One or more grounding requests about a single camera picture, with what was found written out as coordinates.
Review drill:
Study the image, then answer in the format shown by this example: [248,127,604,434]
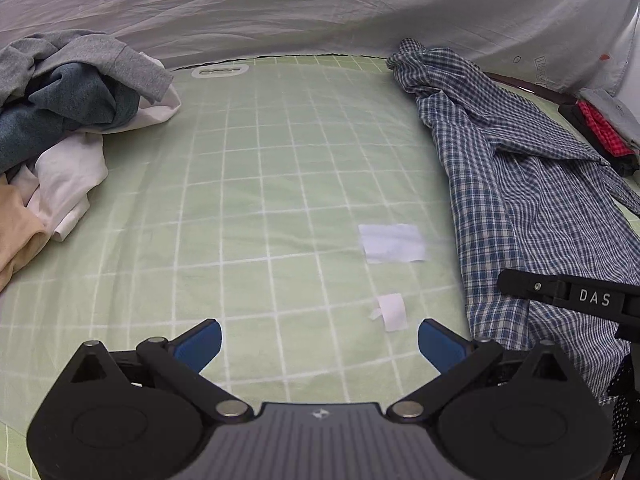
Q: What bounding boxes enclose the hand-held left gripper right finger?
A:
[387,319,573,423]

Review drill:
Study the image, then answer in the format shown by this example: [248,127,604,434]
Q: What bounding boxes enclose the red checked cloth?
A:
[575,101,638,157]

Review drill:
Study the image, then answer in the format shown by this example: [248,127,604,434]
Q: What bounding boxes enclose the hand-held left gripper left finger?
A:
[67,319,253,423]

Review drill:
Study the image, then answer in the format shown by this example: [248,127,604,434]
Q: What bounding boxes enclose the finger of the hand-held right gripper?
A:
[497,268,568,307]

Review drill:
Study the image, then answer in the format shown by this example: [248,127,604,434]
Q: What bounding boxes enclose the grey carrot-print bed sheet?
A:
[0,0,640,126]

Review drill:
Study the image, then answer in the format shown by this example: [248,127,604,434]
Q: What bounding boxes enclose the grey folded garment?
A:
[580,87,640,148]

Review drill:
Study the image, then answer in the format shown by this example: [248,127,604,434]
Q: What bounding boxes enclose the large white tape piece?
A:
[358,223,427,265]

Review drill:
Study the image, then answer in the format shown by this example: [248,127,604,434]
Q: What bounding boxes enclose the white garment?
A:
[7,85,182,243]

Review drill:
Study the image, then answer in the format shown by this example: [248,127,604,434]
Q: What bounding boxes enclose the red and dark folded clothes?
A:
[557,102,640,177]

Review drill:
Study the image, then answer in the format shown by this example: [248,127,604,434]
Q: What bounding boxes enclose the green grid mat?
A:
[0,54,640,480]

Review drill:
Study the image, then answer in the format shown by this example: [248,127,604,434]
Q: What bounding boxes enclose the dark brown bed rail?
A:
[485,72,581,106]

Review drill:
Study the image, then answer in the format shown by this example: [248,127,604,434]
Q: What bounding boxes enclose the blue-grey garment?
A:
[0,62,141,175]

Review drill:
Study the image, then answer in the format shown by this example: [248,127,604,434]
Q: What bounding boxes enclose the beige garment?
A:
[0,180,53,291]

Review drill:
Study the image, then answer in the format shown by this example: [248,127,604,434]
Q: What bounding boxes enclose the blue plaid shirt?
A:
[386,37,640,406]

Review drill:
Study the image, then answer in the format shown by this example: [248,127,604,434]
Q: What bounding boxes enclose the small white tape piece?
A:
[369,293,407,333]

